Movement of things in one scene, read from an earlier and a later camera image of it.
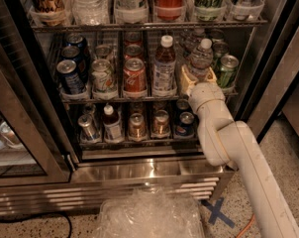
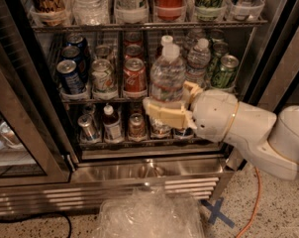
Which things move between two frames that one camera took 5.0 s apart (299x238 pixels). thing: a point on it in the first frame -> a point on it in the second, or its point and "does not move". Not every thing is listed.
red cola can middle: (133, 51) does not move
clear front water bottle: (202, 59) -> (167, 73)
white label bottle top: (131, 3) does not move
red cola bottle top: (169, 1) does not move
